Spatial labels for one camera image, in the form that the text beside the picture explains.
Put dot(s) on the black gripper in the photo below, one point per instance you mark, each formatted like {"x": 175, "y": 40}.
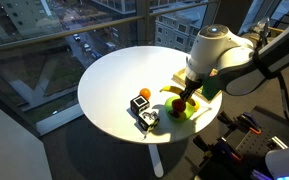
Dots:
{"x": 192, "y": 85}

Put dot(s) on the yellow banana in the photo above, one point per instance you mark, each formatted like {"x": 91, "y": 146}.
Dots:
{"x": 172, "y": 89}

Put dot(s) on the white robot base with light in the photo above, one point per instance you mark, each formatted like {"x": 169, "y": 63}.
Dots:
{"x": 285, "y": 160}

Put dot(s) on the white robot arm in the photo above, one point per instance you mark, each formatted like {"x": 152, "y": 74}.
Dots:
{"x": 217, "y": 53}

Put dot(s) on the green plastic bowl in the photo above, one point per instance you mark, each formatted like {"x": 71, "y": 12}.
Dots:
{"x": 170, "y": 117}

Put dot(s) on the red apple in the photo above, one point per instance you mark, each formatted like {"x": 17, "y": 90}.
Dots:
{"x": 179, "y": 106}

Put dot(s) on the wooden tray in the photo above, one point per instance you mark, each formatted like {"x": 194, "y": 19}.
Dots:
{"x": 180, "y": 77}

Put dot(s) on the dark purple plum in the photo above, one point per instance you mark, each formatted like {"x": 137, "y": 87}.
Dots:
{"x": 174, "y": 114}

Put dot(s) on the orange fruit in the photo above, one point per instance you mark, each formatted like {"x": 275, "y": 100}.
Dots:
{"x": 145, "y": 93}

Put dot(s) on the zebra print cube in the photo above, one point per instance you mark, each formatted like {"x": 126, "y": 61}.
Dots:
{"x": 148, "y": 120}

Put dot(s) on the black clamp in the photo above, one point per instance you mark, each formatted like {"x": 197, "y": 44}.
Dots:
{"x": 226, "y": 119}
{"x": 202, "y": 144}

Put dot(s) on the blue clamp with orange tip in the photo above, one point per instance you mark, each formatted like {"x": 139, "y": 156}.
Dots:
{"x": 227, "y": 151}
{"x": 249, "y": 121}

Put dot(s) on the white table base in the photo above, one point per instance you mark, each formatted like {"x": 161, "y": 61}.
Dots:
{"x": 155, "y": 160}

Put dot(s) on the black perforated mounting board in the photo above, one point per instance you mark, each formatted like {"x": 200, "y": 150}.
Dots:
{"x": 260, "y": 148}

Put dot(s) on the wooden chair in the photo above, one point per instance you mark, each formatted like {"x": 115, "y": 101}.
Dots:
{"x": 274, "y": 30}

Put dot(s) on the metal window railing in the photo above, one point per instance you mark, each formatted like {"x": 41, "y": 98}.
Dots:
{"x": 84, "y": 29}

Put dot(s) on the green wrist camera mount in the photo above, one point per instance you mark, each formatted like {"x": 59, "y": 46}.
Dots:
{"x": 210, "y": 89}

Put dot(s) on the window frame post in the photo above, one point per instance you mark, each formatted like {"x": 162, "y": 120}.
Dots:
{"x": 143, "y": 20}

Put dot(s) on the silver metal bracket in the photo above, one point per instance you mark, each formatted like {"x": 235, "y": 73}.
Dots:
{"x": 279, "y": 142}

